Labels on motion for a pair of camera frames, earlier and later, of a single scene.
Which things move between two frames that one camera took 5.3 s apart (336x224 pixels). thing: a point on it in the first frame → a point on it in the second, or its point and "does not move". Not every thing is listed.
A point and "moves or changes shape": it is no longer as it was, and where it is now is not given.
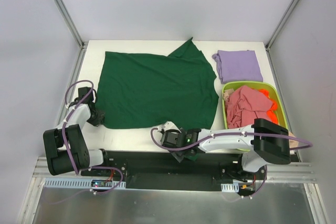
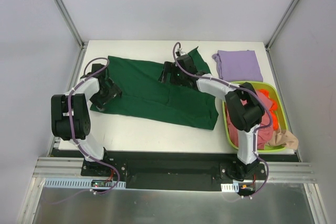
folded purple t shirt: x=235 y=66 does not move
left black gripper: x=97 y=118 → x=105 y=96
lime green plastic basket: x=282 y=119 does not move
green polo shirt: x=150 y=91 moves or changes shape
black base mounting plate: x=160 y=170 does not move
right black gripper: x=169 y=140 → x=168 y=73
